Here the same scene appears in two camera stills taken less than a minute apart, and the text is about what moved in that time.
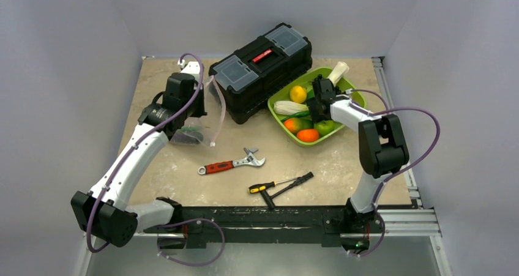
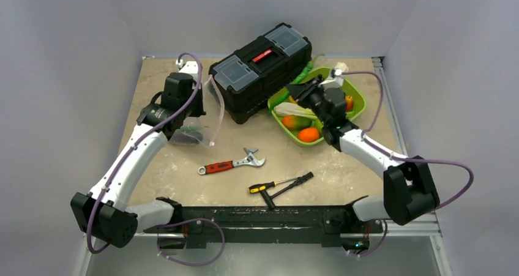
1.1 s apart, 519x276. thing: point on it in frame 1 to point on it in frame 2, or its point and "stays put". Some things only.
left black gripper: [200, 111] stays put
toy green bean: [298, 114] to [298, 80]
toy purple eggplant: [188, 135] stays put
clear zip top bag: [204, 130] stays put
